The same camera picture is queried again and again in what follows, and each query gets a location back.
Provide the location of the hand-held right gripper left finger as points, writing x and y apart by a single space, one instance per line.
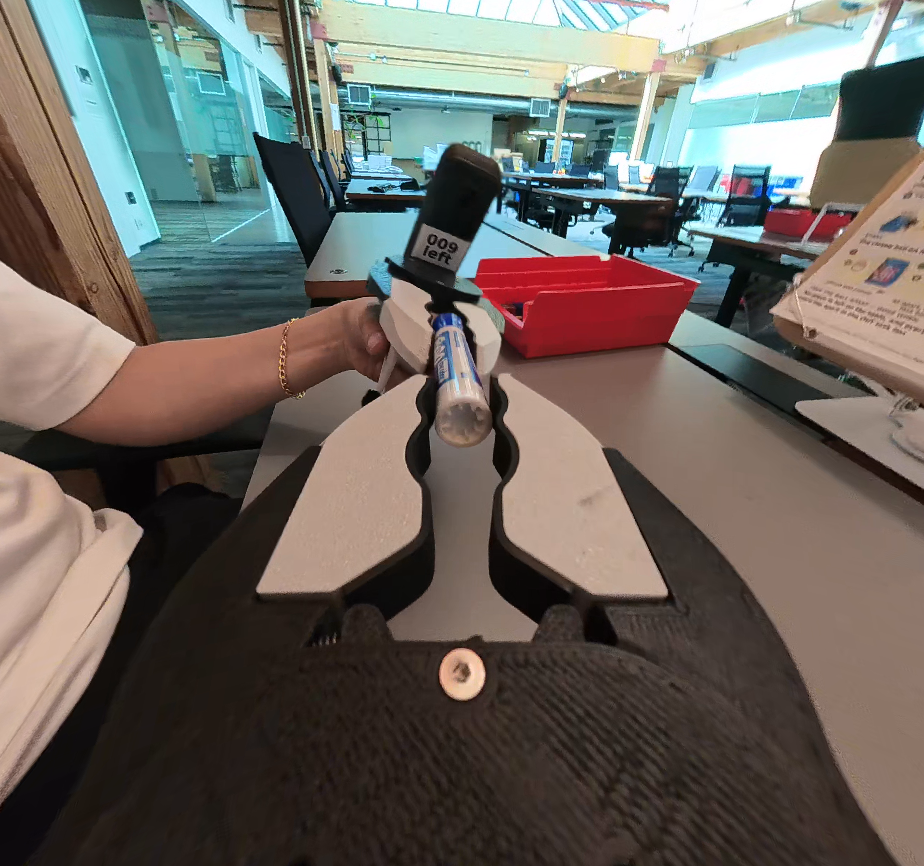
347 520

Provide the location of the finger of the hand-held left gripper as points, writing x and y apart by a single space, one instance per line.
484 347
407 335

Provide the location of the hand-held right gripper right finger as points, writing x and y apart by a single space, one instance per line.
585 520

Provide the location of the blue and white marker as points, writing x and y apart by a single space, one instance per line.
459 390

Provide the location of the red plastic bin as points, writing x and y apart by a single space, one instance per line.
802 224
592 311

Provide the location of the person's left hand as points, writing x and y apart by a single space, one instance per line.
361 339

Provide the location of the grey desk with wooden edge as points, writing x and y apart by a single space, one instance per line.
368 253

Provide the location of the black chair armrest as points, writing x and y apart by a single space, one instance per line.
145 448

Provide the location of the white stand base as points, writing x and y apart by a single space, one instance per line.
866 440

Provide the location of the instruction sheet board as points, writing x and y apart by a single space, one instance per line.
866 289

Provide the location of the wooden pillar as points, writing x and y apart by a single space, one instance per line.
65 173

